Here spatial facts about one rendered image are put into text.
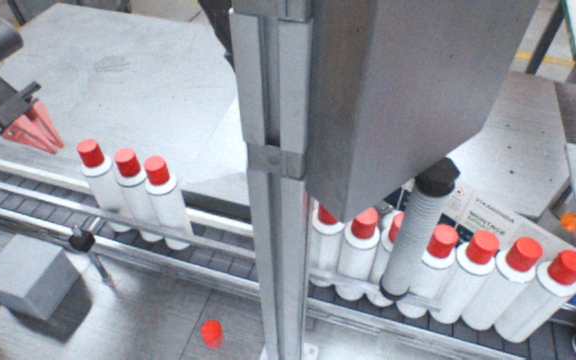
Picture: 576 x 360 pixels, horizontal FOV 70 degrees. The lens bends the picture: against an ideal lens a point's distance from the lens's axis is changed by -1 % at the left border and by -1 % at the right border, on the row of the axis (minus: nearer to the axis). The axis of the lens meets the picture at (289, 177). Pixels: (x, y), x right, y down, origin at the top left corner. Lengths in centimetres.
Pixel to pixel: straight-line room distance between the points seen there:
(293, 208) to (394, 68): 15
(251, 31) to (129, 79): 111
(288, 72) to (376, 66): 5
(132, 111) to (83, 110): 14
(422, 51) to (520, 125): 92
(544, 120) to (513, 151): 16
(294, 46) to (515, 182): 81
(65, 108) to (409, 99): 112
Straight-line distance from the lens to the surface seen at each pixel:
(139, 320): 81
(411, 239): 41
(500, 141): 108
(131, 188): 70
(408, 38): 22
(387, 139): 26
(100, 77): 137
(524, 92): 127
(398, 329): 73
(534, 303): 67
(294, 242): 36
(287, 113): 26
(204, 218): 79
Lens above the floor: 153
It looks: 48 degrees down
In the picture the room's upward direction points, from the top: straight up
